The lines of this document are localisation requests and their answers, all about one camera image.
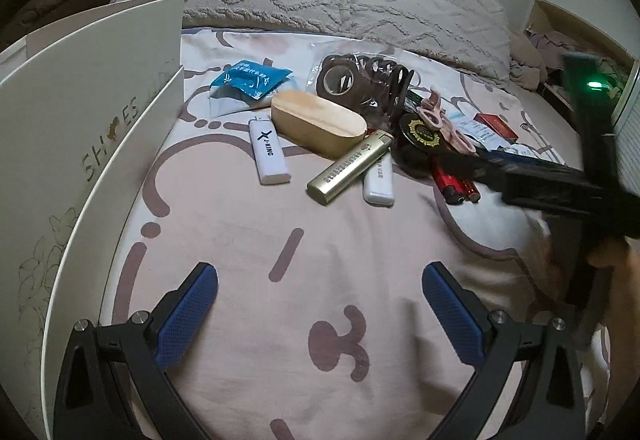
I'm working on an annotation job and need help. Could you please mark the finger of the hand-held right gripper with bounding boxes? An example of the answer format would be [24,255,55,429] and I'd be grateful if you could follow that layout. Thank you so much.
[436,154,516,193]
[477,147,568,173]

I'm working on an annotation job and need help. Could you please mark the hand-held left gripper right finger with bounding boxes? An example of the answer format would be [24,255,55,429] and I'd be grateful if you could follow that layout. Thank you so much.
[421,262,586,440]

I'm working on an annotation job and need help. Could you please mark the gold lighter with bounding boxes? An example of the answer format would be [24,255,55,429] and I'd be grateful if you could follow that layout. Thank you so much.
[306,130,396,207]

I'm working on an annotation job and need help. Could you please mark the pink scissors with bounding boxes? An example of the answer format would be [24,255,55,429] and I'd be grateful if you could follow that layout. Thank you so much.
[419,90,478,155]

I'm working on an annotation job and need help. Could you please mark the beige plush cushion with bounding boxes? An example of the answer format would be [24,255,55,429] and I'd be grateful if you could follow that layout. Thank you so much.
[510,37,548,91]

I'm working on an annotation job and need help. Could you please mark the wooden wall niche shelf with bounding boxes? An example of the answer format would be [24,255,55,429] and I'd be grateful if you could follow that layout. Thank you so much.
[525,0,640,121]

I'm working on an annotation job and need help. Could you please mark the person's right hand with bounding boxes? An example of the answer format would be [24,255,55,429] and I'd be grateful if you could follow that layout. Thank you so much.
[586,236,640,286]

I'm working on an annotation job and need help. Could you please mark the white slatted door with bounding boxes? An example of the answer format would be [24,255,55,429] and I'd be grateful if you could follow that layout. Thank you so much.
[611,60,640,196]

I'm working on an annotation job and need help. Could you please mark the black round tin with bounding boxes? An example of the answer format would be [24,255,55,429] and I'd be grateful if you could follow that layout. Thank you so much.
[397,114,446,178]

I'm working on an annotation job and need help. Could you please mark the red lighter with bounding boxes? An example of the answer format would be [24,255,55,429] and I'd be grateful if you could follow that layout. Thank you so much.
[431,165,463,206]
[452,179,482,204]

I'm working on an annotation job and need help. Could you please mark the red box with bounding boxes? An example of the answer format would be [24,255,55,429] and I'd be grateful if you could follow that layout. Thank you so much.
[472,112,518,141]

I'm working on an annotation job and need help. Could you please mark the plain white lighter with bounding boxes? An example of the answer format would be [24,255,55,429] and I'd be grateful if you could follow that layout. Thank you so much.
[362,155,396,207]

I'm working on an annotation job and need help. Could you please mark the pile of pink clothes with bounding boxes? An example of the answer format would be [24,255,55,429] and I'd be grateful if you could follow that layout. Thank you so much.
[530,30,576,67]

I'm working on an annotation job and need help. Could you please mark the blue packet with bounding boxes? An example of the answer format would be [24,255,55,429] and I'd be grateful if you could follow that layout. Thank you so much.
[209,59,293,116]

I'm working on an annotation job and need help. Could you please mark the white storage box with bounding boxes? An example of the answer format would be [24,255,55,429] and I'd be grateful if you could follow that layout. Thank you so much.
[0,0,185,421]

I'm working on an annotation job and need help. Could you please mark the white lighter with black mark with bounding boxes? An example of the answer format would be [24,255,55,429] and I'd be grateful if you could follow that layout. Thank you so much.
[248,116,292,186]

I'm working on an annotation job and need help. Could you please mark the white and blue sachet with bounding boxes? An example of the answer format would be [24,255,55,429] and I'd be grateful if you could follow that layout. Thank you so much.
[452,115,506,151]

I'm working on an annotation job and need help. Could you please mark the oval wooden box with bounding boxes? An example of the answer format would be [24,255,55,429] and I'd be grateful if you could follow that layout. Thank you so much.
[270,90,368,160]

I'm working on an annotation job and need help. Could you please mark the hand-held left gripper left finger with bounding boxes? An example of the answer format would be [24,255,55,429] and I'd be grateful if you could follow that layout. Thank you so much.
[52,262,219,440]

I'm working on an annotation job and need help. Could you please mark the printed bear blanket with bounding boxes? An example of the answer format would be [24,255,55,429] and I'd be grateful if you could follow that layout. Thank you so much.
[97,27,613,440]

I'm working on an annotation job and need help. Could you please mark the brown tape roll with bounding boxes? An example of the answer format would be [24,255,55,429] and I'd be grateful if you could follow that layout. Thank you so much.
[316,54,358,100]

